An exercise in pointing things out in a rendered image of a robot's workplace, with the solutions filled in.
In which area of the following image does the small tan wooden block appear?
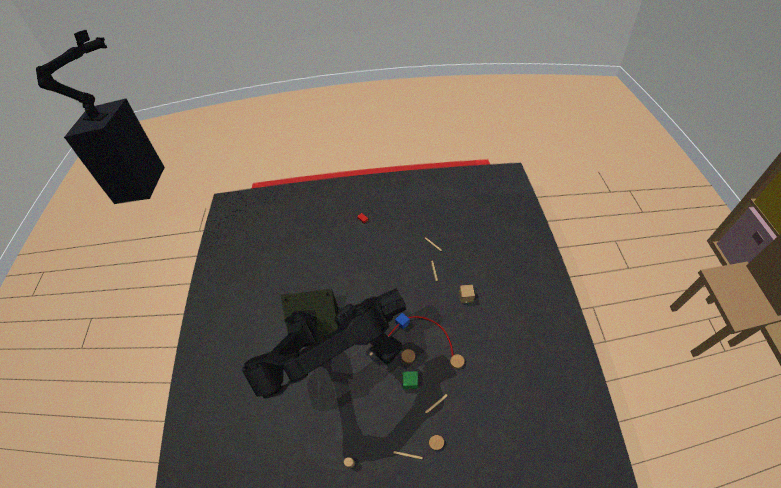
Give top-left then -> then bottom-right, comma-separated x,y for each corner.
459,285 -> 475,303

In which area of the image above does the blue block with hole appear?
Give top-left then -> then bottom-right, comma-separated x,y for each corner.
395,313 -> 410,329

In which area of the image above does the green block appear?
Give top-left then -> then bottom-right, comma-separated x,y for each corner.
402,371 -> 418,389

